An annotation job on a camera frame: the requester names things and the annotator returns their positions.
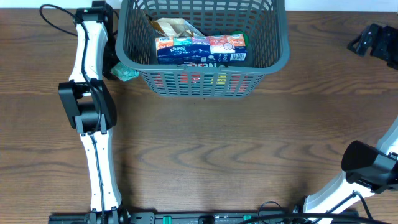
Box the green lid jar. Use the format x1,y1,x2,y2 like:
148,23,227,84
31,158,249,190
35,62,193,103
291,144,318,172
231,30,249,46

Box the Kleenex tissue multipack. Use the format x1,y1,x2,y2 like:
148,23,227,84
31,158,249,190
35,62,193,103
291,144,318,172
155,34,248,65

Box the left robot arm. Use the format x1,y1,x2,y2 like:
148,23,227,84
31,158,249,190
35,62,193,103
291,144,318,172
58,1,128,223

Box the beige paper pouch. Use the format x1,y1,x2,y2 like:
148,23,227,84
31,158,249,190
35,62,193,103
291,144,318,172
149,18,203,37

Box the grey plastic basket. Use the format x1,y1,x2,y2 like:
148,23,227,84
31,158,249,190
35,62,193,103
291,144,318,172
116,0,290,98

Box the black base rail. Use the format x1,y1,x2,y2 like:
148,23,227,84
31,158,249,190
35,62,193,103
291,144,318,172
48,205,358,224

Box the teal packet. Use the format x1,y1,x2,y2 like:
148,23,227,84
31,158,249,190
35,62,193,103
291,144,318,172
111,62,139,82

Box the green Nescafe coffee bag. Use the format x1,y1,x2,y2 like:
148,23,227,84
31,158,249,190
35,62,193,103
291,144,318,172
184,62,222,68

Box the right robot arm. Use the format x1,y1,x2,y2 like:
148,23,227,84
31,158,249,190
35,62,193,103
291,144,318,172
301,24,397,214

